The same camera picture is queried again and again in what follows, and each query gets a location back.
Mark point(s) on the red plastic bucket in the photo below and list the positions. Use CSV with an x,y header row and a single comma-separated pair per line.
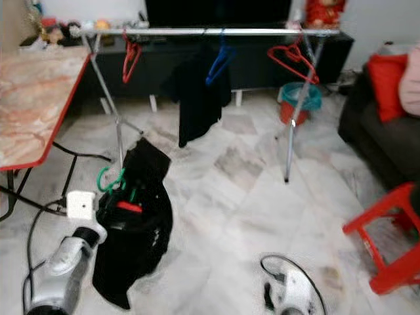
x,y
290,115

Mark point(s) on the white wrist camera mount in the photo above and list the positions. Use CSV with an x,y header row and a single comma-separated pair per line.
x,y
296,290
82,207

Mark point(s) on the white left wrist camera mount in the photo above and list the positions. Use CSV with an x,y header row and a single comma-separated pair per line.
x,y
82,207

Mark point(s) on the black shirt green logo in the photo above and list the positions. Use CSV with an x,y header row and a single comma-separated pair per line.
x,y
197,102

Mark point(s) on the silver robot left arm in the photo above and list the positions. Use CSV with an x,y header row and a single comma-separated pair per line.
x,y
62,272

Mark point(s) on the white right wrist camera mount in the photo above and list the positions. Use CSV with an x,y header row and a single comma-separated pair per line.
x,y
296,290

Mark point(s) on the black flat television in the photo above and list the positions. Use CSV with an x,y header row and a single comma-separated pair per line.
x,y
216,12

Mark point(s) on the dark grey sofa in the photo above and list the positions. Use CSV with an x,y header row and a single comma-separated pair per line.
x,y
380,144

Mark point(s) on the black metal table frame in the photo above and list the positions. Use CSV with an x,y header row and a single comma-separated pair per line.
x,y
33,193

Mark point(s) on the orange round doll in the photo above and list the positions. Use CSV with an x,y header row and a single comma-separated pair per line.
x,y
102,24

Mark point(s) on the green clothes hanger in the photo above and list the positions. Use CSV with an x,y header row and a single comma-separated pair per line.
x,y
108,182

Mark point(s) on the blue clothes hanger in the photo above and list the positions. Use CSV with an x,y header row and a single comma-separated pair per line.
x,y
220,62

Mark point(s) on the black haired round doll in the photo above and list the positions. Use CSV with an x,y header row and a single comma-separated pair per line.
x,y
71,33

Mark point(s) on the red buddha statue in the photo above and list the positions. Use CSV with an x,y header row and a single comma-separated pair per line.
x,y
325,12

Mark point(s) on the red plastic stool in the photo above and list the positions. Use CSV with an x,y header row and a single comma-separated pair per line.
x,y
387,216

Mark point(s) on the red cushion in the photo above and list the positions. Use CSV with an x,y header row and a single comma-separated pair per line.
x,y
386,85

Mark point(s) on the red clothes hanger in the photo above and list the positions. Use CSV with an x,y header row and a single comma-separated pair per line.
x,y
131,62
295,58

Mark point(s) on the light wooden sideboard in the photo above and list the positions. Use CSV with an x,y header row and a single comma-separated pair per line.
x,y
16,23

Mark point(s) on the red lidded clear jar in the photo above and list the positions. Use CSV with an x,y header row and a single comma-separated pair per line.
x,y
50,31

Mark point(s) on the black shirt red stripe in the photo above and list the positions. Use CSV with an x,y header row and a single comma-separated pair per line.
x,y
138,256

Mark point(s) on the silver metal clothes rack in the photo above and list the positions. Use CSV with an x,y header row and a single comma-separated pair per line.
x,y
216,31

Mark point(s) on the black low tv cabinet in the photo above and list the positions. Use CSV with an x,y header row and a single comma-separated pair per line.
x,y
256,69

